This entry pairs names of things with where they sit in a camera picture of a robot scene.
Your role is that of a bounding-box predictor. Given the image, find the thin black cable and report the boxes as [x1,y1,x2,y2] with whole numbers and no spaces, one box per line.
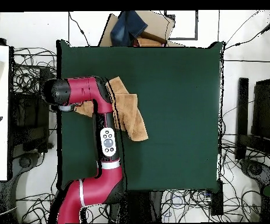
[68,11,90,47]

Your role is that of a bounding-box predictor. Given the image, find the blue denim jeans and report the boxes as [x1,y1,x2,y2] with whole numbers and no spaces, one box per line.
[110,10,149,47]

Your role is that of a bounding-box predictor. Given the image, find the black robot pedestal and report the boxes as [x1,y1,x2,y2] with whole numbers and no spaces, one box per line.
[108,190,163,223]

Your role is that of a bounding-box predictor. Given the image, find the orange-brown terry towel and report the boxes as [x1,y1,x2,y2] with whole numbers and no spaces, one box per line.
[73,76,149,142]

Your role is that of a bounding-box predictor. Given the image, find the black cable tangle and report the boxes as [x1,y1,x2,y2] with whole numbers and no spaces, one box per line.
[160,190,261,222]
[12,47,57,94]

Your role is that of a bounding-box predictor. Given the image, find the dark green table cloth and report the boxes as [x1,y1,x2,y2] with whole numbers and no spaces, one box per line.
[55,39,226,192]

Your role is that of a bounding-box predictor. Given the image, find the brown cardboard box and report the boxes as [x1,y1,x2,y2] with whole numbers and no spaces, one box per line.
[98,10,185,47]

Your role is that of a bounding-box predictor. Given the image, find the black power box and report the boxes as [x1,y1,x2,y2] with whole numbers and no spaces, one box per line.
[210,180,224,216]

